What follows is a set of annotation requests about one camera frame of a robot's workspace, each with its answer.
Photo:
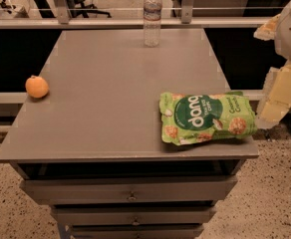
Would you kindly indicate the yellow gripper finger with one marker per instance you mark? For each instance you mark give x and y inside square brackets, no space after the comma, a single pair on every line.
[276,101]
[267,31]

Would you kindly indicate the green rice chip bag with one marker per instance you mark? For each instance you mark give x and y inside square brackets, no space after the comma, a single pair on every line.
[190,119]

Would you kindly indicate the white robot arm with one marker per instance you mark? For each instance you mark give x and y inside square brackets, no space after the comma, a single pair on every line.
[282,39]

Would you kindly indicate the clear plastic water bottle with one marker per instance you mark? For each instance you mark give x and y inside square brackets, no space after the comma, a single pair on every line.
[152,22]

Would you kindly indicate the top grey drawer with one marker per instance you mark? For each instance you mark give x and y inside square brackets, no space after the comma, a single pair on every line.
[128,190]

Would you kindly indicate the grey drawer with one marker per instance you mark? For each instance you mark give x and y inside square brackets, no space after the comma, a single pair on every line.
[168,231]
[133,215]
[128,190]

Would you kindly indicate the middle grey drawer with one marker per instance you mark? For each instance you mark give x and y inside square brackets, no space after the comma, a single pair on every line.
[133,215]

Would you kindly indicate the grey drawer cabinet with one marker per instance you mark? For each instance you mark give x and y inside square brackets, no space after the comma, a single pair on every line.
[101,118]

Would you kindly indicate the bottom grey drawer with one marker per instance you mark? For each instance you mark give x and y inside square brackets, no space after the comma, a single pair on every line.
[168,231]

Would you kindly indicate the orange fruit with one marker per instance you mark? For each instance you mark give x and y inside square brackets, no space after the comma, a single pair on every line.
[36,87]

